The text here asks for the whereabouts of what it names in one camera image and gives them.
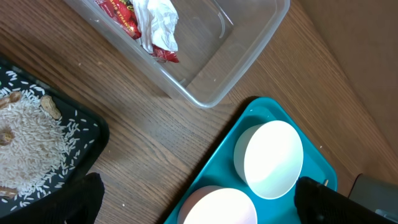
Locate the white bowl with crumbs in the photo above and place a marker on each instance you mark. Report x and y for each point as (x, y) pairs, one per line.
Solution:
(269, 158)

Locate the spilled rice and peanuts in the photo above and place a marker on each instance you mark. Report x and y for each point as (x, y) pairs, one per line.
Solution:
(38, 147)

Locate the teal serving tray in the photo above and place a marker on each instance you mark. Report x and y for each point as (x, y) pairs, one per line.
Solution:
(219, 170)

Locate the grey dishwasher rack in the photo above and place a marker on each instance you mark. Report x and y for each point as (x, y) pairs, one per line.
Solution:
(377, 196)

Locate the white tissue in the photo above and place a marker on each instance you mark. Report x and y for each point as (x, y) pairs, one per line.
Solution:
(156, 20)

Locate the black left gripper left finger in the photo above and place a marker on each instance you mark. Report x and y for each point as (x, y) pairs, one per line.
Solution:
(78, 202)

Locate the clear plastic bin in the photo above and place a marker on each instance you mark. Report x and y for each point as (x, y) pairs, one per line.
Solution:
(217, 42)

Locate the red snack wrapper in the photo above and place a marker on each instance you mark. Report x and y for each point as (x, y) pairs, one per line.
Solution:
(122, 13)

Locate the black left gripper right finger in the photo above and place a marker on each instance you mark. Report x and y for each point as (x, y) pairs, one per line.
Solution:
(317, 204)

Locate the black tray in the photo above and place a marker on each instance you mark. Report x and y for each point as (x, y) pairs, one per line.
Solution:
(87, 133)

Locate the pink bowl with cereal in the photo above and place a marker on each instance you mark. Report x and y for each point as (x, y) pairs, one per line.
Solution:
(215, 204)

